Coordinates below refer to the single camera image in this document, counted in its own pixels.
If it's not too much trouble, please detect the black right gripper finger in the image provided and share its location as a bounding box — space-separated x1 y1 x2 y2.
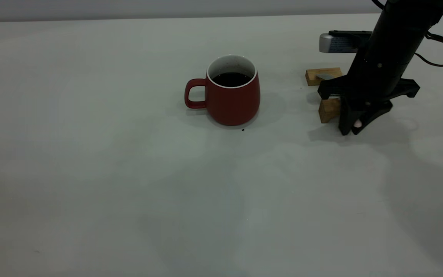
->
352 102 393 135
338 98 355 136

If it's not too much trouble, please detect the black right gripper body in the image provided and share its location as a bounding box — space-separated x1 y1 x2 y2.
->
317 22 421 105

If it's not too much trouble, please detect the pink handled metal spoon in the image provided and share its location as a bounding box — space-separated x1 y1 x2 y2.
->
317 73 363 128

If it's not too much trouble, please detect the red ceramic mug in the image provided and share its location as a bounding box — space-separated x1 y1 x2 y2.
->
184 55 261 127

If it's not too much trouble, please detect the arched wooden block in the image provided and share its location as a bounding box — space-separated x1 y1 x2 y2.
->
318 98 341 124

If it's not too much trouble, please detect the flat wooden block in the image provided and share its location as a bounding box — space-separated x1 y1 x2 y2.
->
305 68 343 87

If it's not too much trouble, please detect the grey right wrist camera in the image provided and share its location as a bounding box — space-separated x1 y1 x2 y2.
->
319 30 373 53

